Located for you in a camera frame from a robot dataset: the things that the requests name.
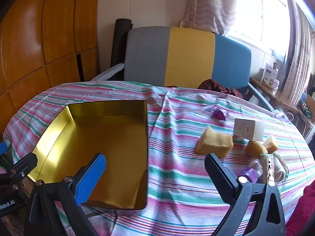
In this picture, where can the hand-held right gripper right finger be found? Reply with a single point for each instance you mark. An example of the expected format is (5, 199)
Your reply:
(219, 177)

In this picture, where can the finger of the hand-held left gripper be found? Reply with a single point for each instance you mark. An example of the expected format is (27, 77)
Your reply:
(25, 163)
(3, 148)

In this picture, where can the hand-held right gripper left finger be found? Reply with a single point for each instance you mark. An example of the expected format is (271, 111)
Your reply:
(91, 177)

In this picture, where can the gold rectangular tin box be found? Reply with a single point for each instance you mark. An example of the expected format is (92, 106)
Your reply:
(98, 132)

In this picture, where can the small yellow cake piece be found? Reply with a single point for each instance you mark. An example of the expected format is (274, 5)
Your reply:
(254, 148)
(270, 143)

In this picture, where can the green edged snack packet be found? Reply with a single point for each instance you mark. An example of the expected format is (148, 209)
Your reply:
(273, 167)

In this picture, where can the white paper box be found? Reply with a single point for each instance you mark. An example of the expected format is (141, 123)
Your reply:
(246, 129)

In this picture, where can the clear purple plastic packet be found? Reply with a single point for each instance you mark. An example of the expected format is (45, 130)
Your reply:
(251, 170)

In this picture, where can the striped pink green tablecloth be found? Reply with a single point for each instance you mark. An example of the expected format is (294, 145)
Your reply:
(172, 189)

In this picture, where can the dark red cloth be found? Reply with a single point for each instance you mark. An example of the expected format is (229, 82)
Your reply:
(214, 86)

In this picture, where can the person's red clothing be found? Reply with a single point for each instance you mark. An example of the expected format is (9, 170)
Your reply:
(305, 211)

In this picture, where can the wooden side desk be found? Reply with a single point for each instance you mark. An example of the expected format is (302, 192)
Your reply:
(278, 100)

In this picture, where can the small pink bottle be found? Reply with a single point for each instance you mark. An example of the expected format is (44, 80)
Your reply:
(276, 86)

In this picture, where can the white printed carton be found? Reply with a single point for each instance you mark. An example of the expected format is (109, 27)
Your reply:
(269, 75)

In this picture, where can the wooden wardrobe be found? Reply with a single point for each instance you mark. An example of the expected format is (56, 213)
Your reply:
(49, 29)

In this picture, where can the grey yellow blue sofa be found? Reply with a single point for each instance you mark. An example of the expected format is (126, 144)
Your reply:
(147, 54)

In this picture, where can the black rolled mat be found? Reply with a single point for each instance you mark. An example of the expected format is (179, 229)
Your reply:
(119, 41)

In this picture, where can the pink patterned curtain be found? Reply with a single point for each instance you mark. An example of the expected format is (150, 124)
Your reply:
(299, 54)
(209, 5)

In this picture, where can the window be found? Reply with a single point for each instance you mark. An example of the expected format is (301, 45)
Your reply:
(258, 17)

